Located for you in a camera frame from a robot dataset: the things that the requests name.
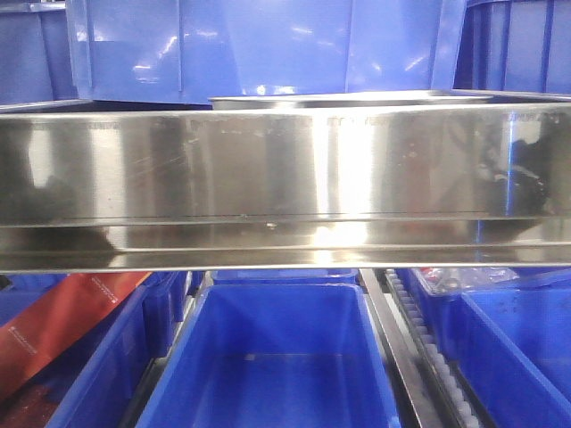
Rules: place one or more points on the silver metal tray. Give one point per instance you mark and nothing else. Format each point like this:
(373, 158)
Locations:
(359, 99)

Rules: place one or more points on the blue bin behind centre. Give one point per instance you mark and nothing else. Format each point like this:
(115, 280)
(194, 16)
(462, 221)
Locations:
(286, 276)

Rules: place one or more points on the blue bin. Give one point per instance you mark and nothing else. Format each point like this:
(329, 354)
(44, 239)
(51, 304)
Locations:
(509, 341)
(92, 383)
(281, 355)
(515, 46)
(35, 53)
(286, 276)
(191, 51)

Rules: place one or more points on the blue bin centre lower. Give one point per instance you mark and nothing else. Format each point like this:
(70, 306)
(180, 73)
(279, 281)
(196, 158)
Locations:
(281, 355)

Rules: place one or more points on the clear plastic bag of parts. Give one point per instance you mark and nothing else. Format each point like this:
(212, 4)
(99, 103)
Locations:
(448, 280)

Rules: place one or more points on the blue bin upper centre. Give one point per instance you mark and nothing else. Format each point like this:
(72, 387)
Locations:
(191, 51)

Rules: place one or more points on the red cardboard box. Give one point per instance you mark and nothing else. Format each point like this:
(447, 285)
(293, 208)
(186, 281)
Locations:
(45, 329)

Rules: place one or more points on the blue bin left lower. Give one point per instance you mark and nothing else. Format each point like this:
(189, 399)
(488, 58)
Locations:
(92, 383)

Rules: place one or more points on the blue bin right lower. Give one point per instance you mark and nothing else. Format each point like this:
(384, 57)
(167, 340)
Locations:
(509, 341)

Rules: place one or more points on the blue bin upper right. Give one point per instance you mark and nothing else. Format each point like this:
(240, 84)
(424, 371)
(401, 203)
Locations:
(515, 46)

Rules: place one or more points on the blue bin upper left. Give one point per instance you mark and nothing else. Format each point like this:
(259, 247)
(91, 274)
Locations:
(35, 53)

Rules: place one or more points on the stainless steel shelf front rail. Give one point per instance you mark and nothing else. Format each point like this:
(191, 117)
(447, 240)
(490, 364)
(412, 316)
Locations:
(448, 182)

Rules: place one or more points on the white roller conveyor rail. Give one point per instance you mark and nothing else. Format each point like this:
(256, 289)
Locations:
(452, 394)

